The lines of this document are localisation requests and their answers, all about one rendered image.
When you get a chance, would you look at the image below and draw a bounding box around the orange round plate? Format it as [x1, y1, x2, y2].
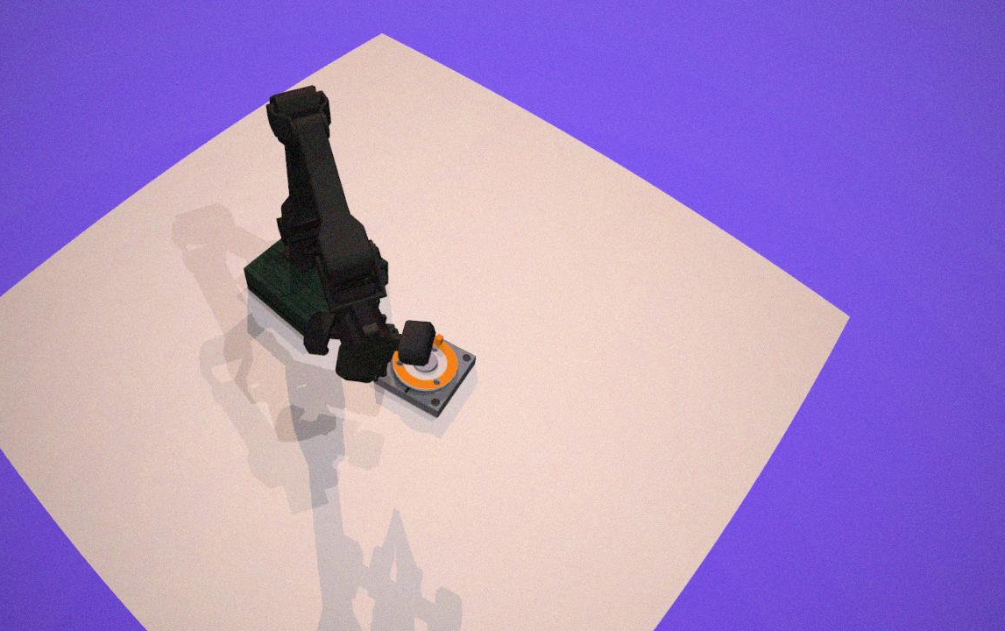
[393, 334, 457, 392]

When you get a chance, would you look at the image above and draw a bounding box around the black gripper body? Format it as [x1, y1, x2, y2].
[303, 312, 435, 366]

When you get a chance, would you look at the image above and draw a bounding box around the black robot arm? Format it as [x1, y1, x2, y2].
[266, 85, 396, 383]

